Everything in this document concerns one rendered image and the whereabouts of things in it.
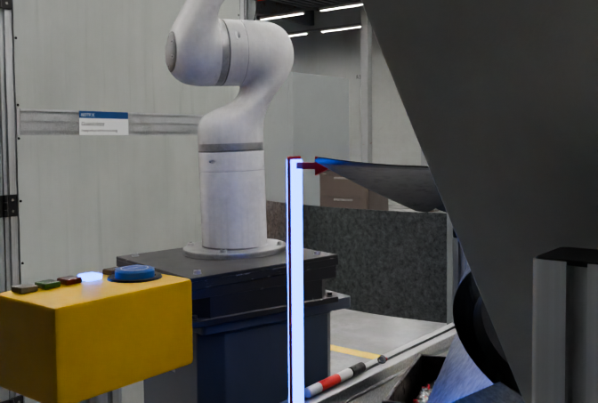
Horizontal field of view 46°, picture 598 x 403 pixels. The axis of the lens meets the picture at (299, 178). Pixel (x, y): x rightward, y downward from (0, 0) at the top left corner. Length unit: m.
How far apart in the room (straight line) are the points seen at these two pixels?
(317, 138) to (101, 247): 8.60
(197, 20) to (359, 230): 1.64
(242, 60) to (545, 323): 0.95
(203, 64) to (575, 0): 0.94
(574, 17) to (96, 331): 0.48
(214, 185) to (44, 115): 1.20
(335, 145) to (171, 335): 10.65
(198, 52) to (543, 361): 0.94
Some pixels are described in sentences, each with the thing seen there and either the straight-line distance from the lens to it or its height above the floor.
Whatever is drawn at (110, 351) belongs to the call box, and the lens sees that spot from 0.68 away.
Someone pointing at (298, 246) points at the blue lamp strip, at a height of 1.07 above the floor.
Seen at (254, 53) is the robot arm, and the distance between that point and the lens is 1.26.
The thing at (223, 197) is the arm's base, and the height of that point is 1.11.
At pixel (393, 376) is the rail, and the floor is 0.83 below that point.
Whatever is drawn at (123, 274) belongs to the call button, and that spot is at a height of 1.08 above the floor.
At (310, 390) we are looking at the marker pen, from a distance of 1.00.
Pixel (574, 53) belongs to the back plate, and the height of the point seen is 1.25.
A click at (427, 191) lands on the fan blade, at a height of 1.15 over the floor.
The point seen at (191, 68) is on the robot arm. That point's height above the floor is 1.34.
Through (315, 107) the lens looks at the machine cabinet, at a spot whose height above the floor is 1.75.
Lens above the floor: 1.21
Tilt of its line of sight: 3 degrees down
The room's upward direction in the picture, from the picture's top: 1 degrees counter-clockwise
